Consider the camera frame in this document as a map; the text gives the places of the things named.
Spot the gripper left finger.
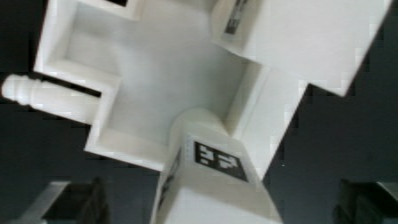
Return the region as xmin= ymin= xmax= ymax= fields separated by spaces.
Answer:
xmin=11 ymin=178 xmax=111 ymax=224

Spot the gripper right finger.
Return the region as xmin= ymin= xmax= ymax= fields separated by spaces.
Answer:
xmin=335 ymin=180 xmax=398 ymax=224

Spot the white chair leg block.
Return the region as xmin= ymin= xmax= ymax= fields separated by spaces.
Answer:
xmin=150 ymin=109 xmax=283 ymax=224
xmin=212 ymin=0 xmax=395 ymax=96

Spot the white chair seat part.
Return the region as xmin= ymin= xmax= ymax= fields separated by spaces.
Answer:
xmin=2 ymin=0 xmax=301 ymax=176

